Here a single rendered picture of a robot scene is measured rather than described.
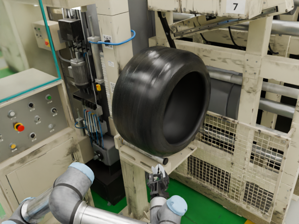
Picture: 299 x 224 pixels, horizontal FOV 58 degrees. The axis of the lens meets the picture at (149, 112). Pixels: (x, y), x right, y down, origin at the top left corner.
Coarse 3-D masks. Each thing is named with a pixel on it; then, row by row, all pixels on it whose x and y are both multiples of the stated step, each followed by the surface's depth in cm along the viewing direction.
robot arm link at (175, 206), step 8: (168, 200) 99; (176, 200) 98; (184, 200) 100; (160, 208) 102; (168, 208) 97; (176, 208) 95; (184, 208) 97; (160, 216) 101; (168, 216) 94; (176, 216) 95
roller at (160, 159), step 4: (124, 140) 169; (128, 144) 167; (136, 148) 163; (144, 152) 159; (148, 156) 158; (152, 156) 155; (156, 156) 153; (156, 160) 154; (160, 160) 151; (164, 160) 150; (164, 164) 152
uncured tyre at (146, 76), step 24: (168, 48) 140; (144, 72) 127; (168, 72) 125; (192, 72) 164; (120, 96) 132; (144, 96) 123; (168, 96) 126; (192, 96) 172; (120, 120) 136; (144, 120) 125; (168, 120) 179; (192, 120) 171; (144, 144) 134; (168, 144) 139
